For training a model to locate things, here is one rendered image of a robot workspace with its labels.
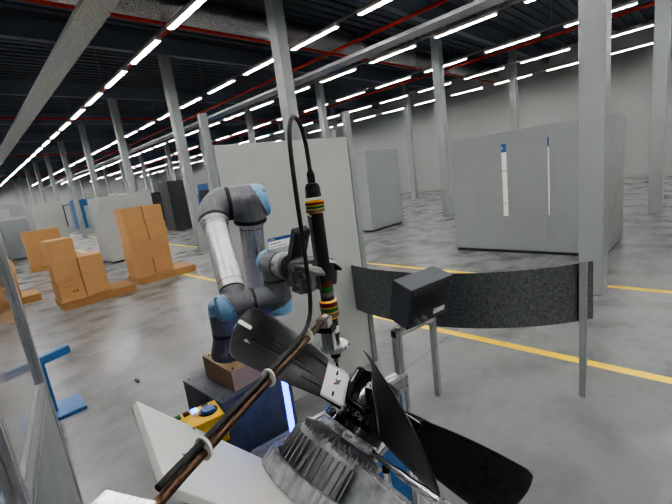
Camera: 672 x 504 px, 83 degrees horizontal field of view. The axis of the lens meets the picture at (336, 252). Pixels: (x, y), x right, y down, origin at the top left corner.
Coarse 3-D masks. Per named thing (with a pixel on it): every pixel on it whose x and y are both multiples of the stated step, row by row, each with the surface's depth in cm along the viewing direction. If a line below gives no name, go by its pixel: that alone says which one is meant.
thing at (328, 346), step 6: (318, 318) 88; (324, 318) 87; (330, 318) 88; (324, 324) 87; (330, 324) 88; (324, 330) 88; (330, 330) 87; (324, 336) 90; (330, 336) 89; (324, 342) 90; (330, 342) 89; (342, 342) 94; (324, 348) 90; (330, 348) 90; (336, 348) 91; (342, 348) 91; (330, 354) 91
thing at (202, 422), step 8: (200, 408) 116; (216, 408) 114; (192, 416) 112; (200, 416) 111; (208, 416) 111; (216, 416) 111; (192, 424) 108; (200, 424) 108; (208, 424) 109; (224, 440) 112
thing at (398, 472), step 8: (376, 456) 80; (384, 464) 79; (392, 464) 79; (400, 472) 77; (408, 480) 75; (416, 480) 75; (416, 488) 74; (424, 488) 73; (424, 496) 72; (432, 496) 72
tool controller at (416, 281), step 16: (416, 272) 165; (432, 272) 165; (400, 288) 155; (416, 288) 152; (432, 288) 157; (448, 288) 165; (400, 304) 157; (416, 304) 154; (432, 304) 162; (400, 320) 159; (416, 320) 157
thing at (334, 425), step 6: (324, 414) 88; (324, 420) 84; (330, 420) 83; (330, 426) 82; (336, 426) 81; (342, 426) 83; (336, 432) 81; (342, 432) 81; (348, 432) 82; (348, 438) 80; (354, 438) 80; (360, 438) 82; (354, 444) 79; (360, 444) 80; (366, 444) 83; (366, 450) 80
